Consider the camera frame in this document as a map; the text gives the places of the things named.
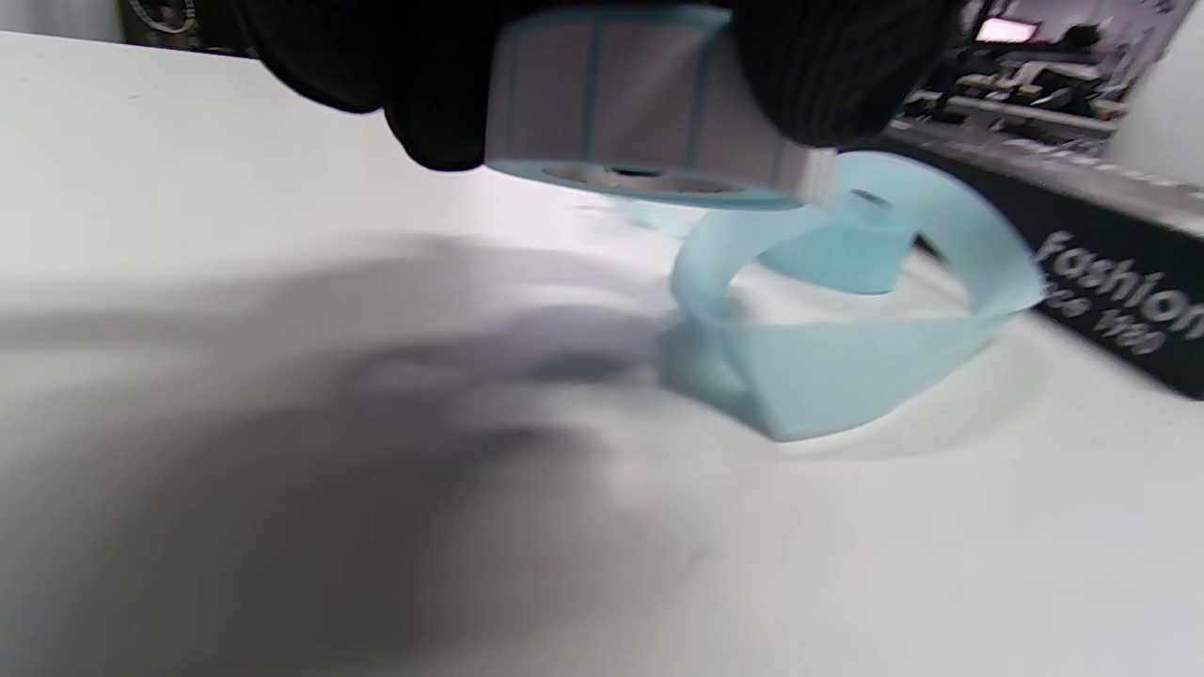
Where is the blue label roll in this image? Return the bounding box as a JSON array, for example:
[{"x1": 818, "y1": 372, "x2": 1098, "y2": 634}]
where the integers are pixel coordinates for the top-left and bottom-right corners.
[{"x1": 484, "y1": 5, "x2": 1048, "y2": 443}]

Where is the black printed box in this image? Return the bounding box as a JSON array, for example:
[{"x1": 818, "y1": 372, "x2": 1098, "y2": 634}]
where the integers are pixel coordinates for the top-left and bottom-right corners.
[{"x1": 884, "y1": 120, "x2": 1204, "y2": 401}]

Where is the person's left hand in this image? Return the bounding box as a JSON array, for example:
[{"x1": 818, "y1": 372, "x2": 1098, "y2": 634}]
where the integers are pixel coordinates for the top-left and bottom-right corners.
[{"x1": 230, "y1": 0, "x2": 962, "y2": 173}]

